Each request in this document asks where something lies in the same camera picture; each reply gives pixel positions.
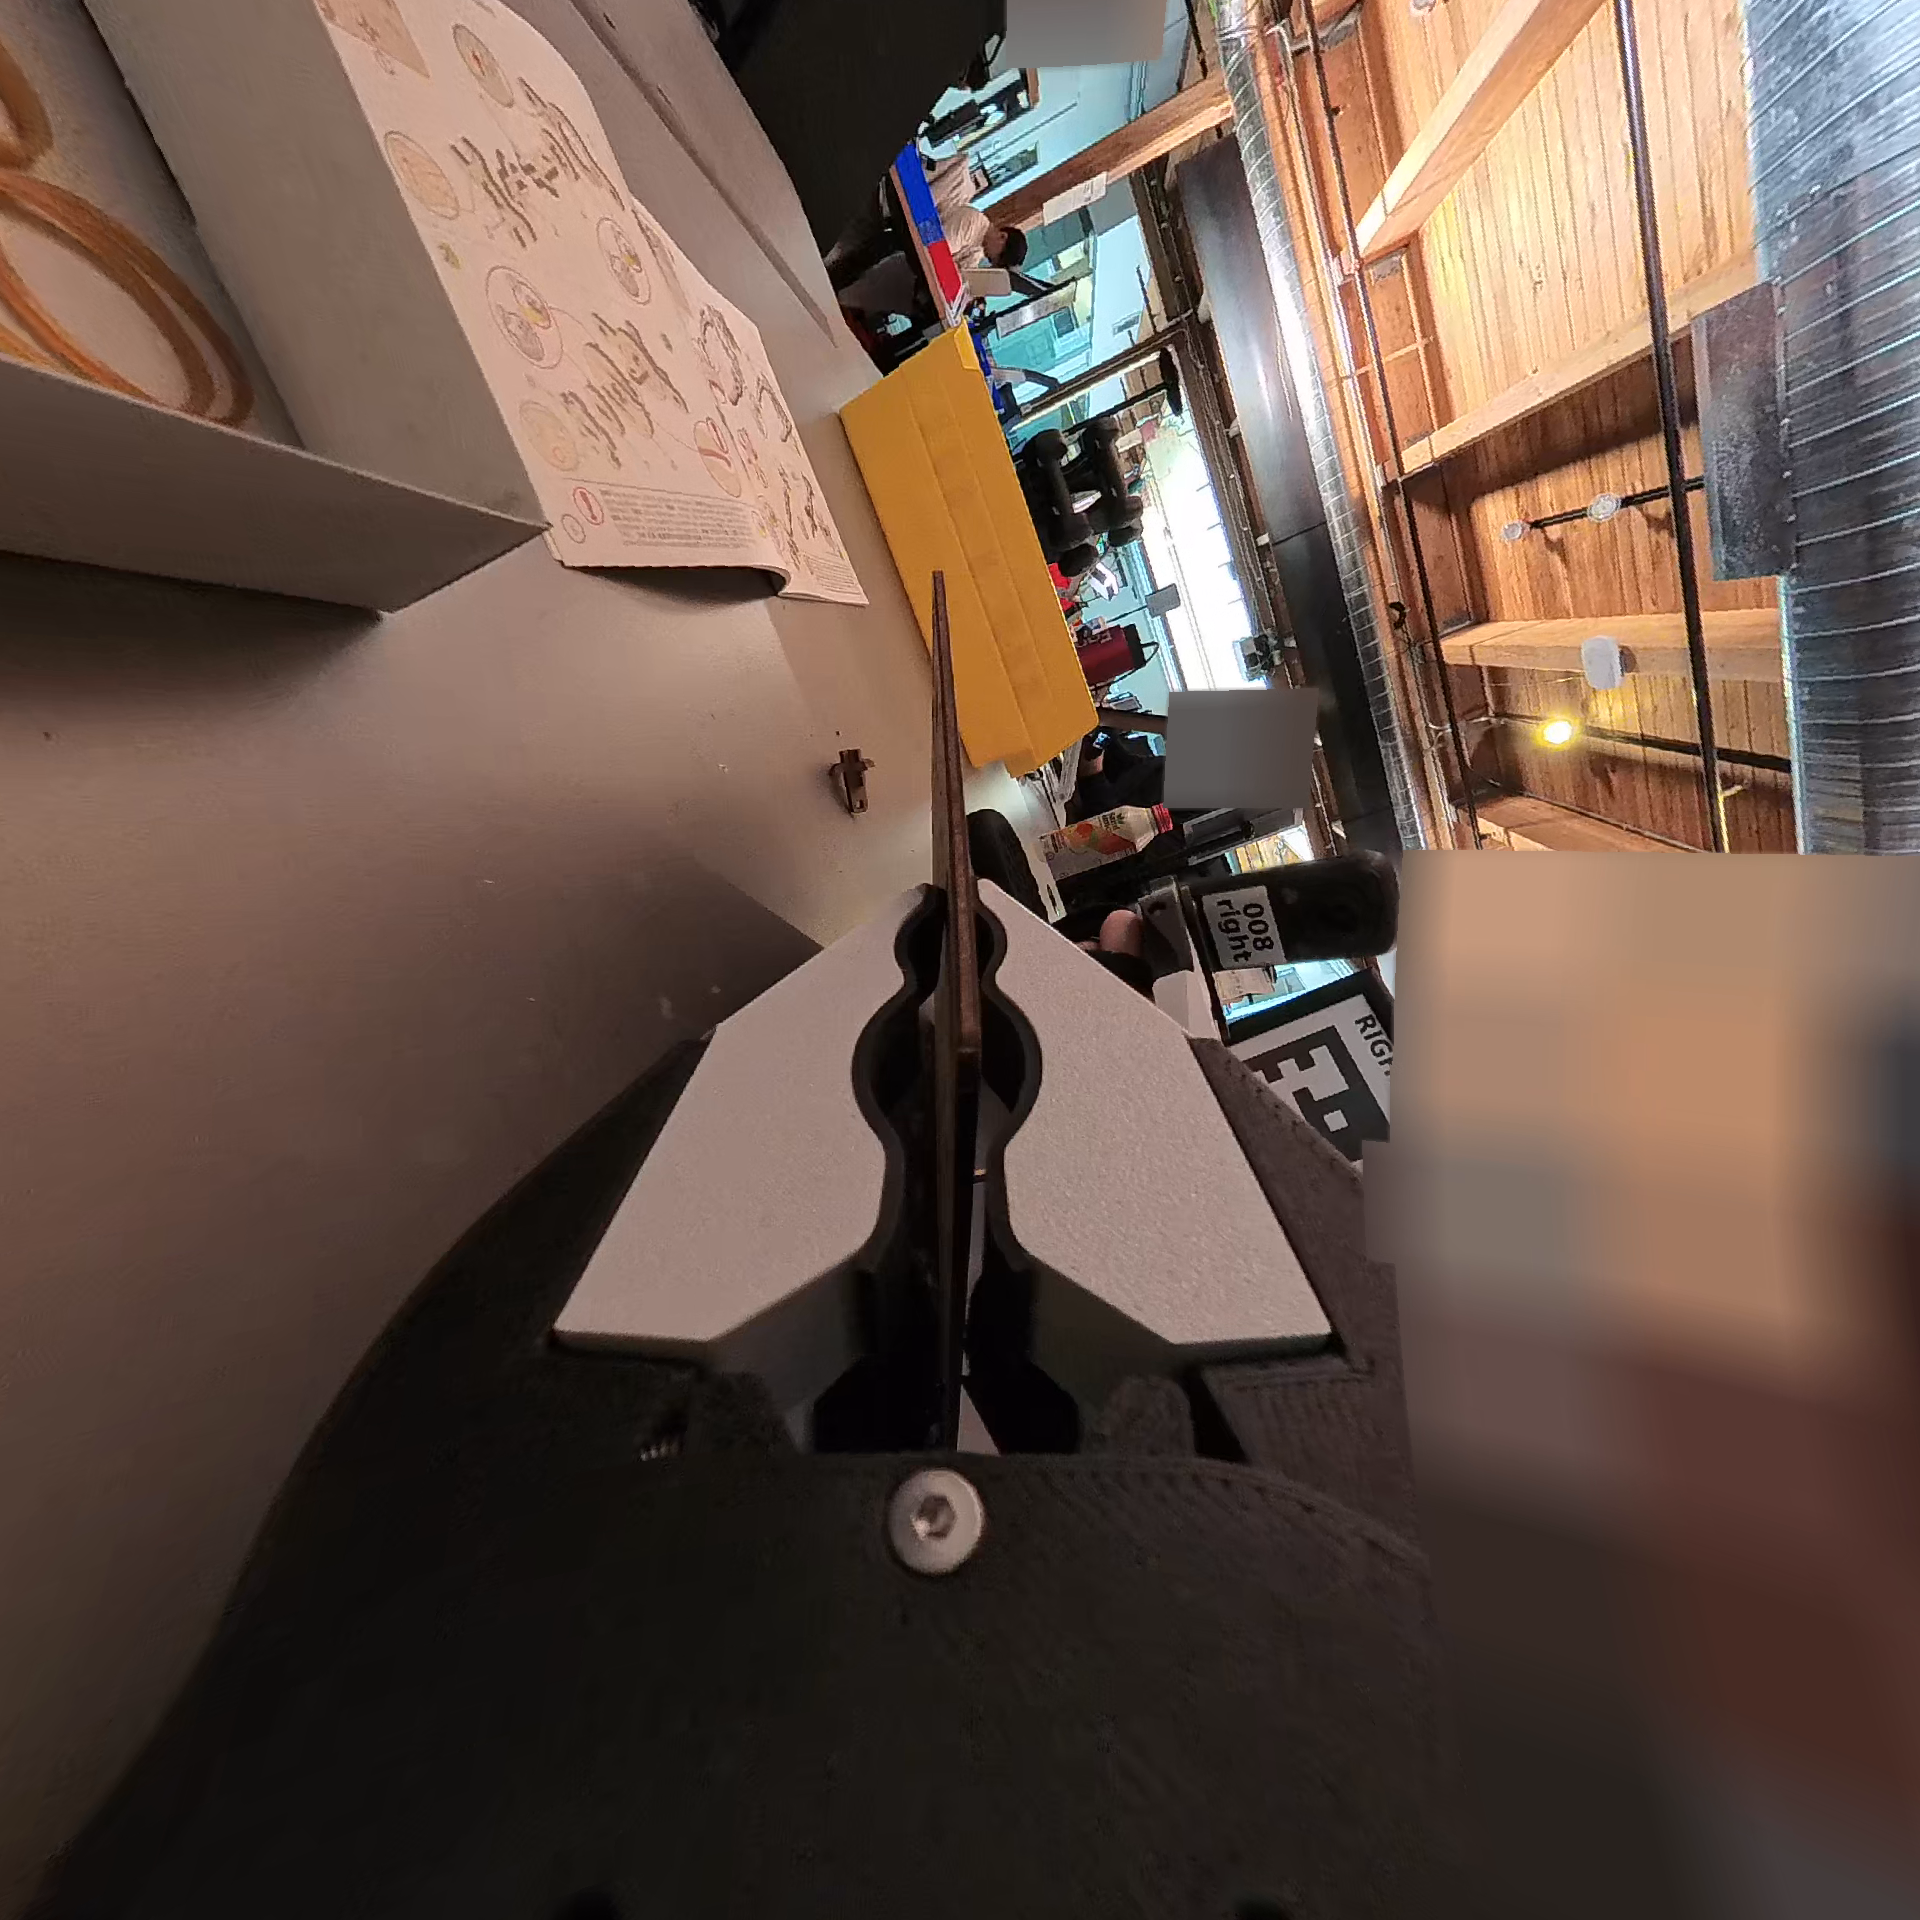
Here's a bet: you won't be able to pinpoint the framed marker sign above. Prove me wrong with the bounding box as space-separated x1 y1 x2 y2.
1224 977 1401 1163

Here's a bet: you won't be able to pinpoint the black dumbbells rack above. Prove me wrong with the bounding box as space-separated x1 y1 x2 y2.
1021 421 1150 578

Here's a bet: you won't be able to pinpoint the plastic drink bottle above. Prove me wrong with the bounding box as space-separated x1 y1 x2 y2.
1040 804 1179 880

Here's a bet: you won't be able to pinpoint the large wooden parts sheet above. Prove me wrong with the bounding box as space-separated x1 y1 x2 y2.
928 570 985 1453

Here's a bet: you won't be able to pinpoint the white cardboard box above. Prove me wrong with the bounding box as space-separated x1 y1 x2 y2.
0 0 552 614

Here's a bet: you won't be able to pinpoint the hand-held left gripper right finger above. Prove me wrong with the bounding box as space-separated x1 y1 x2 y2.
960 880 1335 1453

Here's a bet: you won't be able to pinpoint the printed instruction booklet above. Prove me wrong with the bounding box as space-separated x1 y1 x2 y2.
311 0 871 609

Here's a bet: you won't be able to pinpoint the wooden ring offcuts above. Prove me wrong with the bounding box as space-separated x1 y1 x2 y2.
0 30 256 430

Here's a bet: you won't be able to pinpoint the slim silver ventilation duct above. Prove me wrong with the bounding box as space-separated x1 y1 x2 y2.
1211 0 1432 852

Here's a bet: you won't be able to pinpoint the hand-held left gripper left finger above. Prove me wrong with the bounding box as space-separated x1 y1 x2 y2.
552 882 941 1453

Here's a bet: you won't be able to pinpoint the wide silver ventilation duct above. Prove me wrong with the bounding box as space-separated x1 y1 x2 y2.
1746 0 1920 856

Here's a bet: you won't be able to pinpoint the yellow plastic bin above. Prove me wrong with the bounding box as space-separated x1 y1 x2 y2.
839 322 1097 779

